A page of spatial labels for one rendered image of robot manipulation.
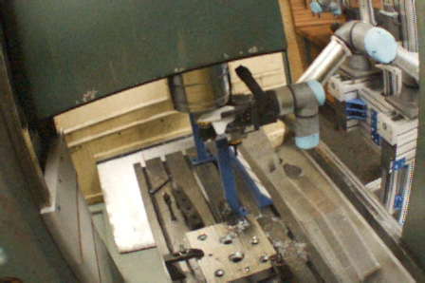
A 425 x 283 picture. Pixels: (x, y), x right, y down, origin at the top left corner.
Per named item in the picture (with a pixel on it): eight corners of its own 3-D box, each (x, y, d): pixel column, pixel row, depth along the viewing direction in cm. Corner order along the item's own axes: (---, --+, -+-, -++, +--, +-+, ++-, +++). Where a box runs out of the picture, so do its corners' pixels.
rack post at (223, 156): (245, 208, 160) (233, 137, 146) (249, 216, 156) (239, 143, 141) (218, 216, 159) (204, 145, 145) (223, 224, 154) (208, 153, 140)
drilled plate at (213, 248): (253, 223, 145) (251, 213, 142) (283, 272, 120) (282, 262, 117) (188, 243, 141) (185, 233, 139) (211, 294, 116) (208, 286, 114)
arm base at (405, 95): (412, 92, 162) (412, 73, 157) (430, 103, 149) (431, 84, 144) (393, 98, 160) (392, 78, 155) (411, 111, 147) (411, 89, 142)
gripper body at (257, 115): (238, 136, 112) (281, 124, 114) (233, 104, 108) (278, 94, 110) (229, 123, 118) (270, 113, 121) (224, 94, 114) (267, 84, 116)
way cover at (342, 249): (304, 181, 214) (304, 155, 207) (382, 282, 136) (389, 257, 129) (249, 201, 209) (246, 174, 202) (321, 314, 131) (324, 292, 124)
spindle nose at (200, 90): (158, 102, 113) (151, 60, 107) (212, 81, 118) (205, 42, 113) (186, 121, 100) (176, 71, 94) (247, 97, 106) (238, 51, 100)
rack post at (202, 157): (212, 154, 198) (200, 92, 184) (215, 160, 194) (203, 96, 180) (190, 160, 197) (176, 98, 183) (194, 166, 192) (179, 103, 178)
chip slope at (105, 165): (263, 157, 243) (257, 113, 230) (314, 225, 182) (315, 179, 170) (109, 199, 229) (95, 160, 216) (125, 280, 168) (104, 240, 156)
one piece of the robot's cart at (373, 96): (390, 122, 212) (390, 80, 199) (423, 150, 180) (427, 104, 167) (359, 135, 208) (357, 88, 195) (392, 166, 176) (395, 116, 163)
